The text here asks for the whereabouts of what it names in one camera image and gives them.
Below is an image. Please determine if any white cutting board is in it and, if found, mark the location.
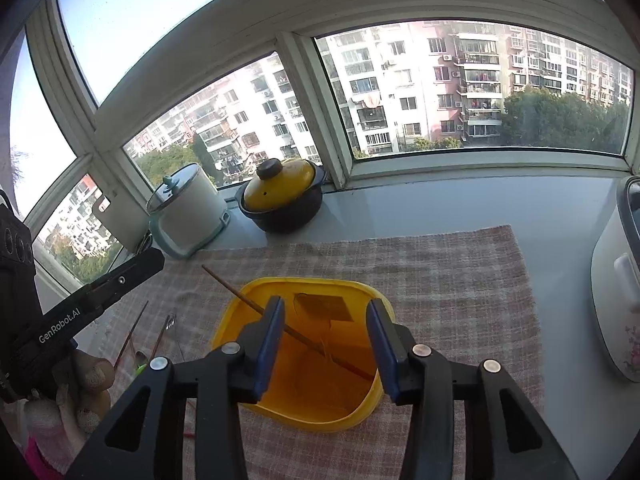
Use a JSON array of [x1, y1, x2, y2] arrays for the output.
[[92, 194, 151, 256]]

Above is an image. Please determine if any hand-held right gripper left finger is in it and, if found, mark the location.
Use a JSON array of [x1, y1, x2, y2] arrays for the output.
[[65, 296, 286, 480]]

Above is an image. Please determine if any pink checked cloth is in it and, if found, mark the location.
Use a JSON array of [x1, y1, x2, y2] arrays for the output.
[[95, 225, 546, 480]]

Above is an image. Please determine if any yellow plastic container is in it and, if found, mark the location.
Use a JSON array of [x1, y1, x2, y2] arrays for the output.
[[211, 277, 396, 433]]

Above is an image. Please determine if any brown wooden chopstick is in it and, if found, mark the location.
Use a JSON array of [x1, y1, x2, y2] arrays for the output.
[[202, 265, 376, 381]]

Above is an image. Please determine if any brown handled metal fork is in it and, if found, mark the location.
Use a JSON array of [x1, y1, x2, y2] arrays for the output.
[[150, 314, 177, 357]]

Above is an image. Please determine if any red tipped wooden chopstick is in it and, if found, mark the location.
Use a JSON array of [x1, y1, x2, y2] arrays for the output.
[[116, 301, 150, 367]]

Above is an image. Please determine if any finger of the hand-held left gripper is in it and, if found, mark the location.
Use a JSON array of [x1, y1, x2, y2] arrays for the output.
[[90, 248, 166, 306]]

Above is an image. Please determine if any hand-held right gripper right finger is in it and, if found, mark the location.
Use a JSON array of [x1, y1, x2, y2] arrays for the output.
[[366, 299, 581, 480]]

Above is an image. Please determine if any white window frame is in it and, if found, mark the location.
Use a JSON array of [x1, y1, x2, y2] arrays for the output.
[[0, 0, 640, 291]]

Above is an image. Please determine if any person's left hand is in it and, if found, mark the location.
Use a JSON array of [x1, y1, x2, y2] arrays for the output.
[[25, 350, 116, 461]]

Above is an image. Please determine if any white floral rice cooker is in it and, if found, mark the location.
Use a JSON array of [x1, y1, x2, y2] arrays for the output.
[[591, 176, 640, 383]]

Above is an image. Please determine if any glass cooker lid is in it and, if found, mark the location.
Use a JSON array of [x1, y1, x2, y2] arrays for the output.
[[146, 162, 201, 213]]

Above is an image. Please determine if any yellow pot lid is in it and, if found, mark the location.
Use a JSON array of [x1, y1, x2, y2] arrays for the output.
[[243, 158, 317, 212]]

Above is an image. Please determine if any black clay pot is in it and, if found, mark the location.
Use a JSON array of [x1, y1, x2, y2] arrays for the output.
[[236, 170, 328, 234]]

